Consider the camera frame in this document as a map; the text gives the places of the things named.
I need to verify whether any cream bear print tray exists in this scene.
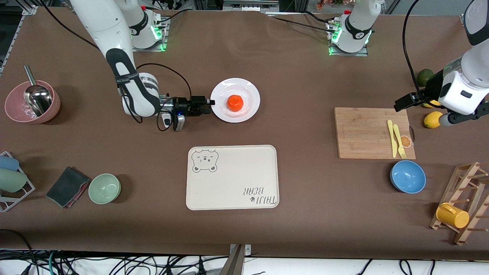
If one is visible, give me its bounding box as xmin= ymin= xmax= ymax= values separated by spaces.
xmin=186 ymin=145 xmax=280 ymax=211

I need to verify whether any wooden cutting board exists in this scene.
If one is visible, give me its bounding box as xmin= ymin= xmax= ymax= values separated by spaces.
xmin=334 ymin=107 xmax=416 ymax=160

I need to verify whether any pink folded cloth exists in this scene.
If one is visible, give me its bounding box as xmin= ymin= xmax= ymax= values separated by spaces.
xmin=65 ymin=178 xmax=91 ymax=209

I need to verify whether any silver mount bracket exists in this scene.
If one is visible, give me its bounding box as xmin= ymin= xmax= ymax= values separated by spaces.
xmin=229 ymin=244 xmax=252 ymax=257

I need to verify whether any orange mandarin fruit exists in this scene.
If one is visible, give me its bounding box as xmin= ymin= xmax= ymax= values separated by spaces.
xmin=227 ymin=95 xmax=245 ymax=112

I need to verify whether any metal scoop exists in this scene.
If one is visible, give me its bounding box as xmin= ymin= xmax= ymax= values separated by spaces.
xmin=24 ymin=64 xmax=53 ymax=117

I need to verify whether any white wire cup rack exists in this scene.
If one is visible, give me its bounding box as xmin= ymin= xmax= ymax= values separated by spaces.
xmin=0 ymin=151 xmax=36 ymax=213

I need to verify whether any pink bowl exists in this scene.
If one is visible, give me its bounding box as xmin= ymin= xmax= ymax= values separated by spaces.
xmin=5 ymin=80 xmax=61 ymax=125

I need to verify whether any pale green cup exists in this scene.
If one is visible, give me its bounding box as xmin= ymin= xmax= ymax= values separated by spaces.
xmin=0 ymin=168 xmax=28 ymax=193

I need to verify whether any yellow mug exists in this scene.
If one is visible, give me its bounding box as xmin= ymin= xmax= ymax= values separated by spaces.
xmin=436 ymin=202 xmax=470 ymax=229

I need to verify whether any dark green avocado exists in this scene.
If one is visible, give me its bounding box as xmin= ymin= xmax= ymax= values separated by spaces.
xmin=416 ymin=69 xmax=434 ymax=87

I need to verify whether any pale green bowl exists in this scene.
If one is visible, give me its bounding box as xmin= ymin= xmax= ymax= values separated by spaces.
xmin=88 ymin=173 xmax=122 ymax=205

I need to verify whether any dark camera stand pole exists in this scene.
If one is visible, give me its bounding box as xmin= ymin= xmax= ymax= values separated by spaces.
xmin=223 ymin=244 xmax=245 ymax=275

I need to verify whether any black base power cable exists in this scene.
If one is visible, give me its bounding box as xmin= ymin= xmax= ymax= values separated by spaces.
xmin=155 ymin=8 xmax=188 ymax=24
xmin=266 ymin=15 xmax=335 ymax=33

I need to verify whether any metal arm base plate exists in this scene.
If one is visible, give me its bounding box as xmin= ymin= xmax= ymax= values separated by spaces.
xmin=328 ymin=19 xmax=369 ymax=57
xmin=127 ymin=17 xmax=169 ymax=52

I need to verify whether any yellow plastic knife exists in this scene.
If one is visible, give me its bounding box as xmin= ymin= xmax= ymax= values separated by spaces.
xmin=387 ymin=120 xmax=398 ymax=158

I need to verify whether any light blue cup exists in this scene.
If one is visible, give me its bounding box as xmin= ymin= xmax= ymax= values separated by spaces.
xmin=0 ymin=155 xmax=20 ymax=171

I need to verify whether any aluminium frame profile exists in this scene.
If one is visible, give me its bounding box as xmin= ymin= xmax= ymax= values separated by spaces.
xmin=223 ymin=0 xmax=280 ymax=12

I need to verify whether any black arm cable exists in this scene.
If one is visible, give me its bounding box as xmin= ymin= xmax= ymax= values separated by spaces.
xmin=402 ymin=0 xmax=423 ymax=98
xmin=36 ymin=0 xmax=192 ymax=100

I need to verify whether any yellow plastic fork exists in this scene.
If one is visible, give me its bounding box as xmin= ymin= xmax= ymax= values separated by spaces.
xmin=393 ymin=124 xmax=407 ymax=159

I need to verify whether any wooden mug rack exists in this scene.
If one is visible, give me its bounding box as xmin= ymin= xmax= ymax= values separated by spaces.
xmin=429 ymin=162 xmax=489 ymax=246

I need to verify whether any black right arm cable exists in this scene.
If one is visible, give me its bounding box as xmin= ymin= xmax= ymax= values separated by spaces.
xmin=36 ymin=0 xmax=192 ymax=100

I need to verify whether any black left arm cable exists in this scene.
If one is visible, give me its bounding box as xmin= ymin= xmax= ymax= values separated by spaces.
xmin=402 ymin=0 xmax=423 ymax=98

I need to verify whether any white round plate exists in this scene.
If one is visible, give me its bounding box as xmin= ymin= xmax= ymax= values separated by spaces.
xmin=210 ymin=78 xmax=261 ymax=123

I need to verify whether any dark grey folded cloth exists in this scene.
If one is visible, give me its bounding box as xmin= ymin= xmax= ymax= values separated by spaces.
xmin=46 ymin=166 xmax=91 ymax=209

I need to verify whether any blue bowl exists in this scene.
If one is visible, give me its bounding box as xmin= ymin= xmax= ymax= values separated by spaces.
xmin=390 ymin=160 xmax=427 ymax=194

